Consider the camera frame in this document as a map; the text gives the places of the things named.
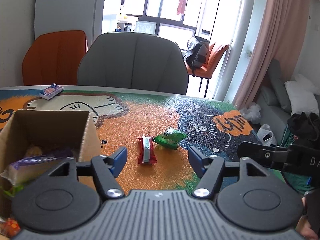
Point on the green snack packet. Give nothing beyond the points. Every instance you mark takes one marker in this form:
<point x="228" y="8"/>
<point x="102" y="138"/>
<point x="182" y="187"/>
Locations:
<point x="170" y="137"/>

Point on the small blue orange packet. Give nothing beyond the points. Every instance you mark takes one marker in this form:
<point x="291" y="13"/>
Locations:
<point x="51" y="91"/>

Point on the dark clothes pile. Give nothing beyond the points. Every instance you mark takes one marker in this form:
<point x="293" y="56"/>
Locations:
<point x="303" y="125"/>

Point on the grey sofa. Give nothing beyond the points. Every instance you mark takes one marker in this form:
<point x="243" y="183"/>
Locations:
<point x="272" y="115"/>

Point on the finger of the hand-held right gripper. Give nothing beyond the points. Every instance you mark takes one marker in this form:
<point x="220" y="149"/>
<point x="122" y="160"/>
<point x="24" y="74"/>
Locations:
<point x="250" y="152"/>

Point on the person's right hand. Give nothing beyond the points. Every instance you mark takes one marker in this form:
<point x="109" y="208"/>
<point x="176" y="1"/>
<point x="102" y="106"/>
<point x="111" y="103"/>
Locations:
<point x="308" y="232"/>

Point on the grey upholstered chair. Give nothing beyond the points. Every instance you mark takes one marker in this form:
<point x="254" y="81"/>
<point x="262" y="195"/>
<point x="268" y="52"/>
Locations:
<point x="132" y="65"/>

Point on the cardboard box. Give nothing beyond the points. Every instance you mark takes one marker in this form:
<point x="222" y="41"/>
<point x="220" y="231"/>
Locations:
<point x="50" y="130"/>

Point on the crumpled white plastic bag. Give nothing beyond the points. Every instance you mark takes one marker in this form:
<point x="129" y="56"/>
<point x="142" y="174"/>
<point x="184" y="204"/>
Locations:
<point x="251" y="112"/>

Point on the white pillow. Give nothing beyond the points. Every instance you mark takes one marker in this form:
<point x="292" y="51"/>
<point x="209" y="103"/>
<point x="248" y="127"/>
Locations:
<point x="307" y="78"/>
<point x="302" y="97"/>

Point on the purple snack packet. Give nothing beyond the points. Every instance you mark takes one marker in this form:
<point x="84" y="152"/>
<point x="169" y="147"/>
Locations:
<point x="42" y="158"/>

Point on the grey backpack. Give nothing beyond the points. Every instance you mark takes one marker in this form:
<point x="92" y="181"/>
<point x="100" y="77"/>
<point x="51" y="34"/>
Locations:
<point x="197" y="52"/>

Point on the red snack packet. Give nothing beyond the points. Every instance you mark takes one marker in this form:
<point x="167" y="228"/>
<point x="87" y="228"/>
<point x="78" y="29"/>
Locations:
<point x="147" y="151"/>

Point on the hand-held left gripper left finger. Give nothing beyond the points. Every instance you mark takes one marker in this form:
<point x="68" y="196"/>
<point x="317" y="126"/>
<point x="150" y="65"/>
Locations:
<point x="120" y="158"/>

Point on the grey cushion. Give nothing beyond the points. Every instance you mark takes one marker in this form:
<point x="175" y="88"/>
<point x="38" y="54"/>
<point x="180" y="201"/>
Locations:
<point x="270" y="96"/>

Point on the orange dining chair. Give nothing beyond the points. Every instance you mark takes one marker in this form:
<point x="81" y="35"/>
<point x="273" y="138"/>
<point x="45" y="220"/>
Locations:
<point x="215" y="60"/>
<point x="55" y="57"/>

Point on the green garment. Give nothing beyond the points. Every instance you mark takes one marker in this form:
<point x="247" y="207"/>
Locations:
<point x="296" y="182"/>

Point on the white bag with black contents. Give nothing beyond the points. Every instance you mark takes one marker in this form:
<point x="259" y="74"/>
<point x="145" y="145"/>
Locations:
<point x="267" y="136"/>

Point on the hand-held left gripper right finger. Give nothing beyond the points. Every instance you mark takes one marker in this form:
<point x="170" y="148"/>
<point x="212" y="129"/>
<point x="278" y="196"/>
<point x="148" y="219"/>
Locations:
<point x="196" y="158"/>

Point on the pink curtain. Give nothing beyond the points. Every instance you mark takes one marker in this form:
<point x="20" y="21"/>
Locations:
<point x="272" y="42"/>

